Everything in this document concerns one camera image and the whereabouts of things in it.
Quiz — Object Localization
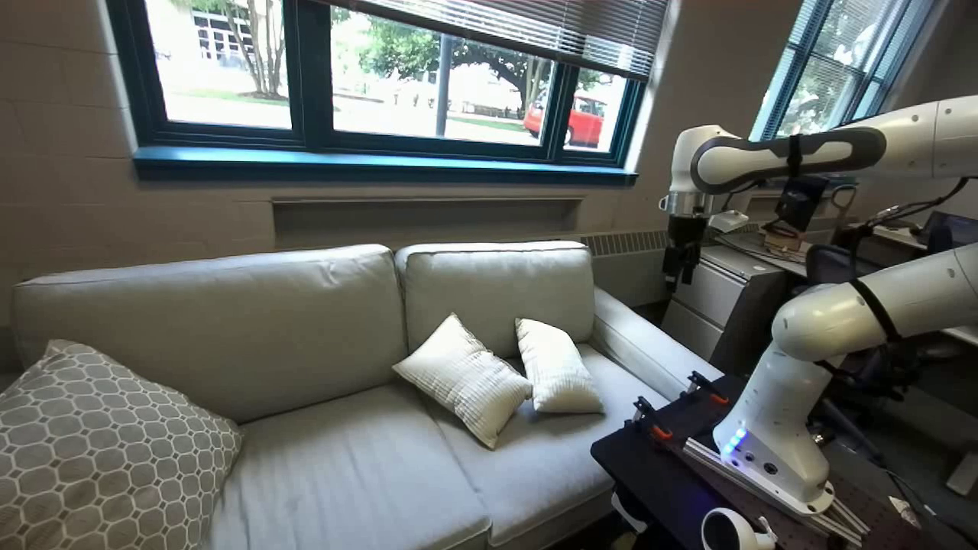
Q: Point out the window blinds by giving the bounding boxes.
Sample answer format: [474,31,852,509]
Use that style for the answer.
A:
[325,0,669,77]

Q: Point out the grey filing cabinet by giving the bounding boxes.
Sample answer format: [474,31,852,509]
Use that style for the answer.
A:
[664,243,787,374]

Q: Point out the cream pleated pillow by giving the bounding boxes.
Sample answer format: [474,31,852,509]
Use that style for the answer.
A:
[516,316,601,412]
[395,313,531,448]

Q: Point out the teal framed window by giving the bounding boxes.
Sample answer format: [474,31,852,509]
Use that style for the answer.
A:
[104,0,653,184]

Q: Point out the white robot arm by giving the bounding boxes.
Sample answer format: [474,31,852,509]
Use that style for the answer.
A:
[664,94,978,514]

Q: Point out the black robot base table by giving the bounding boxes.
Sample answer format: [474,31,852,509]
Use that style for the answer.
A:
[587,369,956,550]

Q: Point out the light grey fabric couch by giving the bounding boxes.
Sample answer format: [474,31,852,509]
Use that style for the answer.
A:
[12,240,709,550]

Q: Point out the grey patterned pillow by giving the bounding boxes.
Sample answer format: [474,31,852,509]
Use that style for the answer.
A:
[0,339,243,550]

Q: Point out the teal side window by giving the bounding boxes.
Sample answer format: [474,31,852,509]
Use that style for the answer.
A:
[753,0,945,139]

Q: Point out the baseboard radiator heater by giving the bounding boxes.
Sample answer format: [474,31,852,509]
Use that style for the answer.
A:
[584,231,665,305]

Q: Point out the white VR controller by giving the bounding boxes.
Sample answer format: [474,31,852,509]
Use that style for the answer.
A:
[700,507,775,550]

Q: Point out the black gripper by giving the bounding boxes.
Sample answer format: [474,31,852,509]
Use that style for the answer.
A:
[664,217,706,283]

